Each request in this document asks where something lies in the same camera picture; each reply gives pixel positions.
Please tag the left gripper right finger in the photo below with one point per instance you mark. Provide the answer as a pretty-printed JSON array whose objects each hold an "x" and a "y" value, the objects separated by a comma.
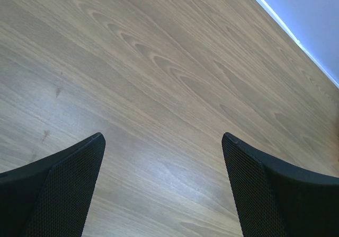
[{"x": 276, "y": 198}]

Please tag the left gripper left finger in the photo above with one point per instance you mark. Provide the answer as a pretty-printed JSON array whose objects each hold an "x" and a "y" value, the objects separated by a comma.
[{"x": 52, "y": 196}]

